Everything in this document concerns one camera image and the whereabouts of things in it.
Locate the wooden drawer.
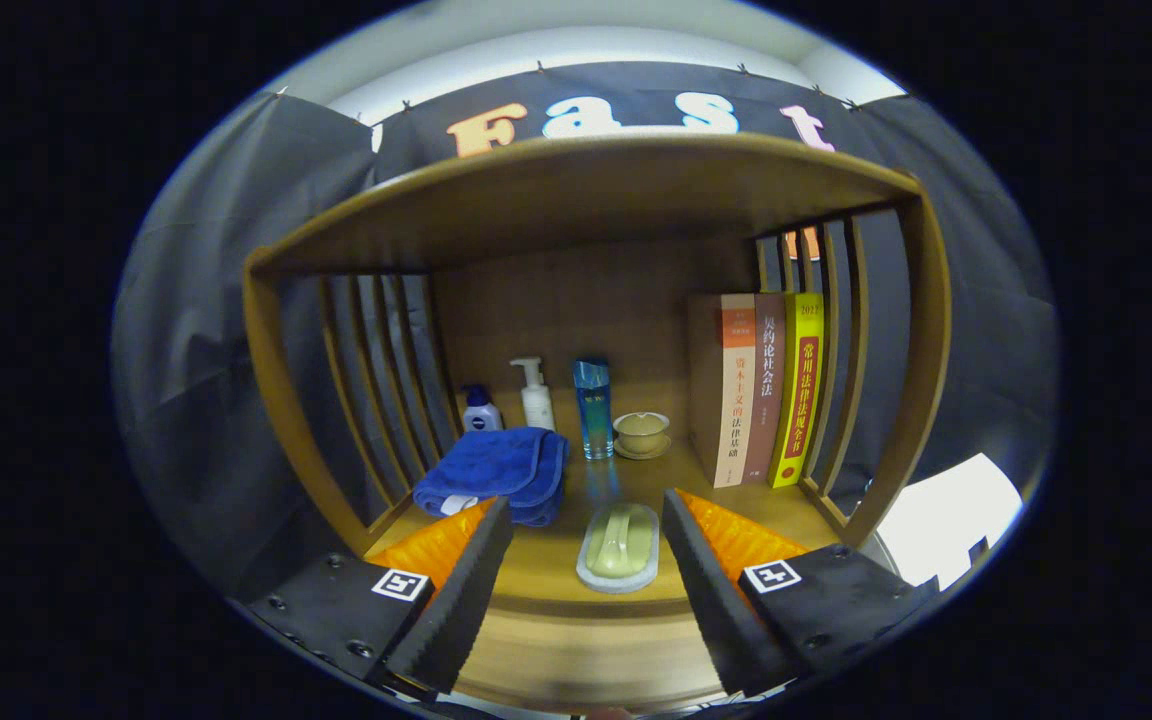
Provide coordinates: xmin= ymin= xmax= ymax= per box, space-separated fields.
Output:
xmin=456 ymin=600 xmax=727 ymax=713

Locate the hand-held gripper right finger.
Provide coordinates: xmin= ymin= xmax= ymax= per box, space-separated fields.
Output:
xmin=661 ymin=488 xmax=940 ymax=699

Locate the brown book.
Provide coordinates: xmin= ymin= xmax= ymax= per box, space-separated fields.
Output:
xmin=742 ymin=292 xmax=787 ymax=485

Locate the orange and white book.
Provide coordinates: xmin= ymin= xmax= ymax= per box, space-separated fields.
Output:
xmin=688 ymin=293 xmax=758 ymax=489

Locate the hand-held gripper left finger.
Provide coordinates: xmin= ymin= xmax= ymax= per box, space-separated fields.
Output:
xmin=246 ymin=497 xmax=515 ymax=699

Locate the yellow lidded teacup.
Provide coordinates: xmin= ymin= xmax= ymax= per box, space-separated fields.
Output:
xmin=613 ymin=411 xmax=673 ymax=461

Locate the wooden cabinet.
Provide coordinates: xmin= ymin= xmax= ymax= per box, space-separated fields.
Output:
xmin=243 ymin=133 xmax=953 ymax=621

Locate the blue folded towel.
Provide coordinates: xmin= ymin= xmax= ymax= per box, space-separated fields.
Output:
xmin=413 ymin=427 xmax=569 ymax=528

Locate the green soap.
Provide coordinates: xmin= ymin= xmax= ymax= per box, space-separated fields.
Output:
xmin=576 ymin=502 xmax=661 ymax=595

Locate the small white blue-capped bottle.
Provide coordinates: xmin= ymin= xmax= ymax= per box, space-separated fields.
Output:
xmin=462 ymin=384 xmax=504 ymax=433

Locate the yellow book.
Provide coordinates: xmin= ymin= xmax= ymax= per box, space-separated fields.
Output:
xmin=768 ymin=291 xmax=825 ymax=489

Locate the blue glass bottle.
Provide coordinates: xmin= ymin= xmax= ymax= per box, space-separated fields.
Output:
xmin=573 ymin=359 xmax=615 ymax=461

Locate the white pump bottle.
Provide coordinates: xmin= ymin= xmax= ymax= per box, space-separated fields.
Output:
xmin=510 ymin=357 xmax=556 ymax=432

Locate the wooden countertop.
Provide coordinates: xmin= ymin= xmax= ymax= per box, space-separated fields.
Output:
xmin=366 ymin=440 xmax=842 ymax=616

